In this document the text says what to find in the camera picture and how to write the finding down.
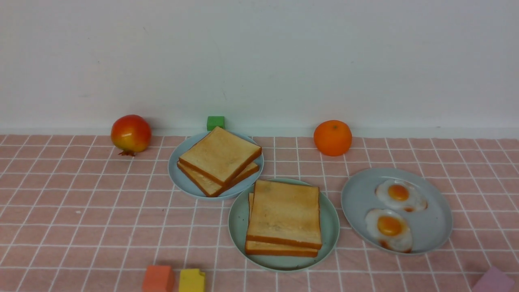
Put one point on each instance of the green block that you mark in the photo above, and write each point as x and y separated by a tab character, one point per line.
213	122

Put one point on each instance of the fried egg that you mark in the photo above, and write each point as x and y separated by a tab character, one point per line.
389	229
401	195

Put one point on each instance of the grey blue egg plate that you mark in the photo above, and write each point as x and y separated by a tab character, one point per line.
430	228

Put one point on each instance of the rear fried egg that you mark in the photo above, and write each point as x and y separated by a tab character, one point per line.
401	195

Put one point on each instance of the front fried egg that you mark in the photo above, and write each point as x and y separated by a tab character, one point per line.
389	229

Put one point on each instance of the orange tangerine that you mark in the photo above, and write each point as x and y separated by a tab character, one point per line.
333	138

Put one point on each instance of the yellow block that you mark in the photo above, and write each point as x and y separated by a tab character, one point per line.
192	280

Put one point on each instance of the toast slice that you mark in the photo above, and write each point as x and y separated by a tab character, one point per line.
256	248
285	214
220	156
210	188

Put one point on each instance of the light blue bread plate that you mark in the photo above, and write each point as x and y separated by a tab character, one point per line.
188	187

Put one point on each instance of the orange block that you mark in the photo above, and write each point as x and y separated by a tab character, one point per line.
158	278

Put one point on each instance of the pink block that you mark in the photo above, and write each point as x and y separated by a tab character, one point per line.
494	280

